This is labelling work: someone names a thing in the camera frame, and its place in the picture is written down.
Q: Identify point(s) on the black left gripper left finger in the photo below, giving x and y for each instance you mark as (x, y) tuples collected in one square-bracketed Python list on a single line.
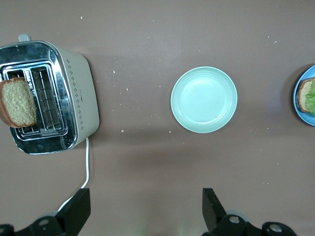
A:
[(73, 216)]

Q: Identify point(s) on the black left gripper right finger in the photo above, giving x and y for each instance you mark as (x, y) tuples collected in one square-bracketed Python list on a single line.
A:
[(214, 216)]

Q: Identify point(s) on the brown bread slice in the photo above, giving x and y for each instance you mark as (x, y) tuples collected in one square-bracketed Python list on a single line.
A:
[(18, 103), (302, 96)]

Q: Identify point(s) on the green lettuce leaf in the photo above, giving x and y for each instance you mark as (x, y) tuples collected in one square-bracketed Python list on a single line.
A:
[(311, 98)]

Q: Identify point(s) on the green round plate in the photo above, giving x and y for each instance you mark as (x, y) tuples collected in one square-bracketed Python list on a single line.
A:
[(204, 99)]

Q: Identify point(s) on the blue round plate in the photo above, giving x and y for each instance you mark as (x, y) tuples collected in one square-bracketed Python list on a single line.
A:
[(299, 118)]

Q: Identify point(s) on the beige chrome toaster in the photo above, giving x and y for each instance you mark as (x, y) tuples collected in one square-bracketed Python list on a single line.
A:
[(81, 98)]

